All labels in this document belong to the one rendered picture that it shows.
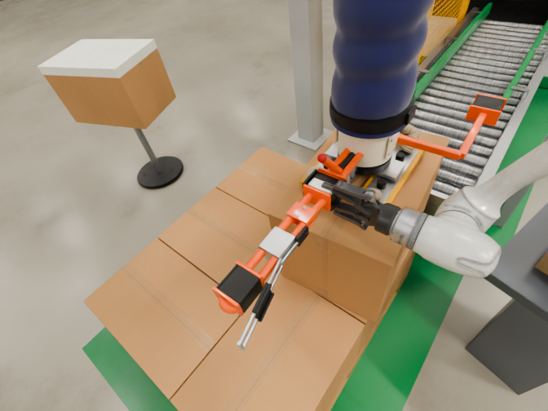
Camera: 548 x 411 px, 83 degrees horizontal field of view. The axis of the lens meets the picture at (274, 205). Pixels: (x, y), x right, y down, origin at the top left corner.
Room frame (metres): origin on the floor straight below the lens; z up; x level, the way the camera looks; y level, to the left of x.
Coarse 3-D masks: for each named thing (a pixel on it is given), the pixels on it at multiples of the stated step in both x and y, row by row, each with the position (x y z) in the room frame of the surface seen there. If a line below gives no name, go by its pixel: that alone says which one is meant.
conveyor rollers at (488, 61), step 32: (480, 32) 2.45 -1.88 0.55; (512, 32) 2.36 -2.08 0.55; (448, 64) 2.10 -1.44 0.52; (480, 64) 1.97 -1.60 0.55; (512, 64) 1.90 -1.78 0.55; (448, 96) 1.68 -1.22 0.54; (512, 96) 1.57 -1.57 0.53; (416, 128) 1.41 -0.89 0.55; (448, 128) 1.36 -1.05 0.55; (480, 128) 1.31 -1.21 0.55; (448, 160) 1.11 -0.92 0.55; (480, 160) 1.07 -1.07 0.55; (448, 192) 0.92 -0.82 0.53
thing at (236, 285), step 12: (240, 264) 0.38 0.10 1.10; (228, 276) 0.35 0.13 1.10; (240, 276) 0.35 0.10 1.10; (252, 276) 0.34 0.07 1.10; (216, 288) 0.33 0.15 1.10; (228, 288) 0.33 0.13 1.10; (240, 288) 0.32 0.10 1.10; (252, 288) 0.32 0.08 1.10; (228, 300) 0.30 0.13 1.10; (240, 300) 0.29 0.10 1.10; (252, 300) 0.31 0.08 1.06; (240, 312) 0.28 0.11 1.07
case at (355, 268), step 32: (288, 192) 0.72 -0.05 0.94; (416, 192) 0.62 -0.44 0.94; (320, 224) 0.56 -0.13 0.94; (352, 224) 0.54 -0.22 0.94; (320, 256) 0.52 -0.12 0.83; (352, 256) 0.46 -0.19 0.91; (384, 256) 0.42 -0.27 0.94; (320, 288) 0.53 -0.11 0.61; (352, 288) 0.45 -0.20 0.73; (384, 288) 0.39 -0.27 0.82
